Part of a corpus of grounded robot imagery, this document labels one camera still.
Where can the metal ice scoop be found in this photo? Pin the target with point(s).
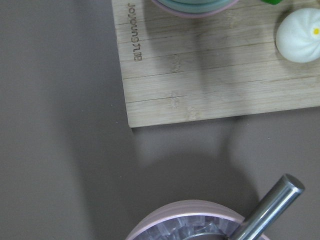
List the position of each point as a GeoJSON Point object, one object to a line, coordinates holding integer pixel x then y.
{"type": "Point", "coordinates": [284, 192]}

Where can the wooden cutting board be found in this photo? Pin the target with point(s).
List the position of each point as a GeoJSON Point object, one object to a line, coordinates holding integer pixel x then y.
{"type": "Point", "coordinates": [177, 70]}

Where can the pink ice bowl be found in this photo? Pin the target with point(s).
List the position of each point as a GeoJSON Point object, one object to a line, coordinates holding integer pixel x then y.
{"type": "Point", "coordinates": [185, 213]}

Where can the white steamed bun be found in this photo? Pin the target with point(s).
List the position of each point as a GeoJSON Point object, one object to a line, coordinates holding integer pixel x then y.
{"type": "Point", "coordinates": [298, 36]}

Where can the stacked green bowls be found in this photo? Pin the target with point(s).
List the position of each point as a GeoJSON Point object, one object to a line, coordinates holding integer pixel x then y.
{"type": "Point", "coordinates": [194, 9]}

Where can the green lime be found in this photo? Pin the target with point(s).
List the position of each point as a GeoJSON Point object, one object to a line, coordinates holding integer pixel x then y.
{"type": "Point", "coordinates": [272, 2]}

